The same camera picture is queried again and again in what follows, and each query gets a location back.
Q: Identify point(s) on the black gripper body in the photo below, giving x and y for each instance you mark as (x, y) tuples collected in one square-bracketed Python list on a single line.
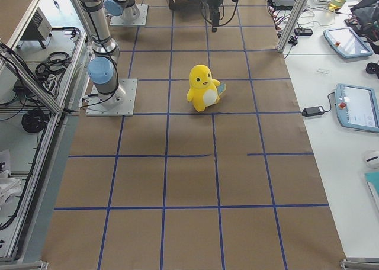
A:
[(214, 0)]

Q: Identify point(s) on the yellow plush toy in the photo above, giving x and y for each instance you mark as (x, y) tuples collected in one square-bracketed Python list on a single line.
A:
[(204, 91)]

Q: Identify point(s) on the yellow drink bottle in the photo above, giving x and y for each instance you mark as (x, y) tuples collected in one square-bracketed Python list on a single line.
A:
[(335, 5)]

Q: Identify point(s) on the blue teach pendant upper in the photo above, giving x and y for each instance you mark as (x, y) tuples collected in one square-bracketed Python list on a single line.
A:
[(347, 43)]

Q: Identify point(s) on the blue teach pendant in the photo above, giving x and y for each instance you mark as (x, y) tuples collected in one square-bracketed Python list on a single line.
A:
[(347, 43), (356, 107)]

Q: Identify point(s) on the black power adapter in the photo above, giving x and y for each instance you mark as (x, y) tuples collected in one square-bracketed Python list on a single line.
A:
[(313, 111)]

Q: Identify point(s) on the grey control box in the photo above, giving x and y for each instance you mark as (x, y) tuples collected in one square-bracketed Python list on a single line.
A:
[(38, 29)]

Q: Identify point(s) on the blue teach pendant lower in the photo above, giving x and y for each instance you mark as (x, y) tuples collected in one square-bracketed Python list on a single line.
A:
[(356, 107)]

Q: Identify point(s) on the brown paper table mat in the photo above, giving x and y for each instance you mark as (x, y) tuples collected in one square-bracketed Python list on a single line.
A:
[(233, 187)]

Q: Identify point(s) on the teal notebook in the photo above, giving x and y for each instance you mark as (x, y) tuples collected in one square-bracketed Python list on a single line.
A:
[(372, 183)]

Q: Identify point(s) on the aluminium frame post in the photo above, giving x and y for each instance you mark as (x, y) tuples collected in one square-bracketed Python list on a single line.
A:
[(293, 18)]

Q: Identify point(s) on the aluminium frame rail left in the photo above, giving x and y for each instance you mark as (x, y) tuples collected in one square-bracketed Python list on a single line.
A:
[(28, 152)]

